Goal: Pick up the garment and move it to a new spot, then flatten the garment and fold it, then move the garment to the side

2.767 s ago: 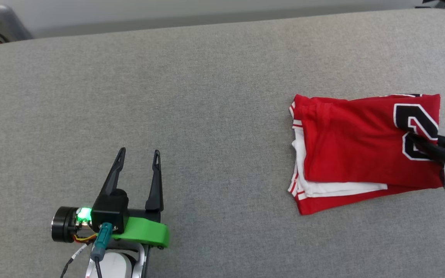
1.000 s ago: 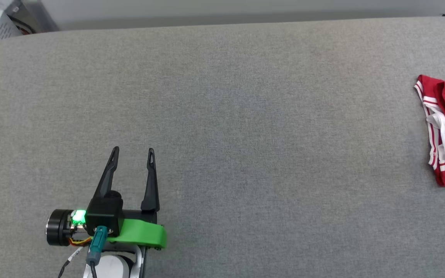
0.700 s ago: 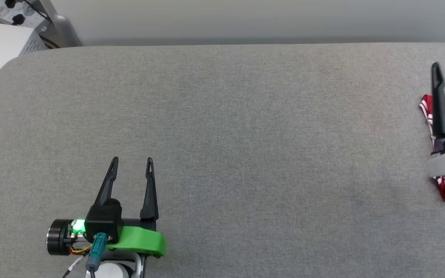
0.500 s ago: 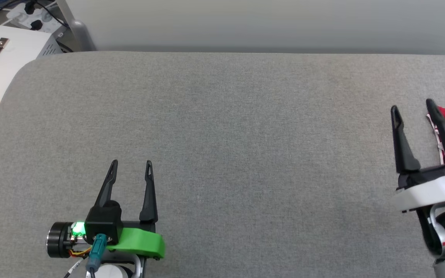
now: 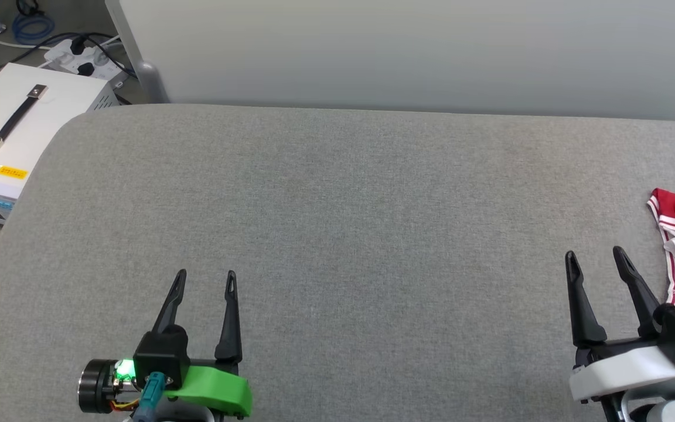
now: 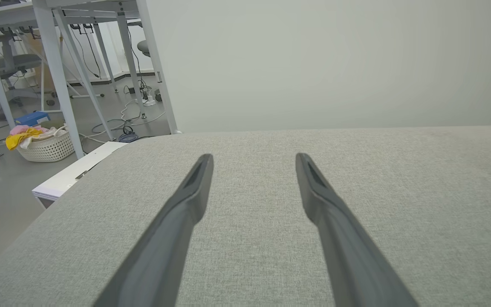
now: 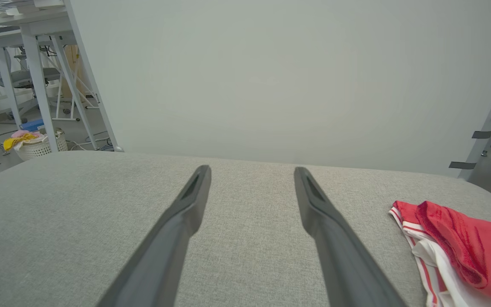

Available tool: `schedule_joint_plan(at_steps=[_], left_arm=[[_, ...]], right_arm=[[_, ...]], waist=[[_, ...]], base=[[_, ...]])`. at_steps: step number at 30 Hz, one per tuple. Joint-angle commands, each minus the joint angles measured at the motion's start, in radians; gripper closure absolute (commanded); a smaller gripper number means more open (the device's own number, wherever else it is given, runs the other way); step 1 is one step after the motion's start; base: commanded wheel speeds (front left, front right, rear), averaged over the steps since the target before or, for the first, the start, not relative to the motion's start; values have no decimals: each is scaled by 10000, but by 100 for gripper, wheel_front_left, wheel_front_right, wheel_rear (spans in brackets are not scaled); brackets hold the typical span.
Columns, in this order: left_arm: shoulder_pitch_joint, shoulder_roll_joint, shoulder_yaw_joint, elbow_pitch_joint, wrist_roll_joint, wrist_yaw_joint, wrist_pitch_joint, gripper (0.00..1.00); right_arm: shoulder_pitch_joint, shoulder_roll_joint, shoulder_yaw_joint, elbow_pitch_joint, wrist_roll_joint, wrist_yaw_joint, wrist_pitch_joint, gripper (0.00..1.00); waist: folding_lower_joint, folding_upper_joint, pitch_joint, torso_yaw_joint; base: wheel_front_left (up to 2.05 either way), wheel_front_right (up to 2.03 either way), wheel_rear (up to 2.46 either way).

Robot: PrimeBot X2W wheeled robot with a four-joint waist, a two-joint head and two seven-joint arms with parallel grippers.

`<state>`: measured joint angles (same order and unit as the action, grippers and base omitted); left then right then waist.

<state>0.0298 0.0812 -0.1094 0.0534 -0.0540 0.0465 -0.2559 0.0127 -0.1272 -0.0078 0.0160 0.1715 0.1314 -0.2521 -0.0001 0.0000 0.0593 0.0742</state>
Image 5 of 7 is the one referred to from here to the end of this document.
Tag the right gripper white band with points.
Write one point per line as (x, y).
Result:
(624, 366)

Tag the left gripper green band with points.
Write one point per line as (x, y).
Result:
(214, 390)

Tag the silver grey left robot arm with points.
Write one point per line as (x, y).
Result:
(188, 417)

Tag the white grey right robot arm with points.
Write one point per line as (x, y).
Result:
(654, 410)

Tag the yellow warning sticker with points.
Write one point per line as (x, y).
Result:
(12, 172)

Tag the white metal equipment box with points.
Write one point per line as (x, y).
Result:
(50, 126)

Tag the white power strip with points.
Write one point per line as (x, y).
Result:
(103, 63)

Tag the black power plug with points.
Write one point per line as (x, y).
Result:
(78, 45)
(86, 69)

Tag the white partition panel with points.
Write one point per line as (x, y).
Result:
(419, 53)

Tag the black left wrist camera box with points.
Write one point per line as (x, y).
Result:
(159, 354)

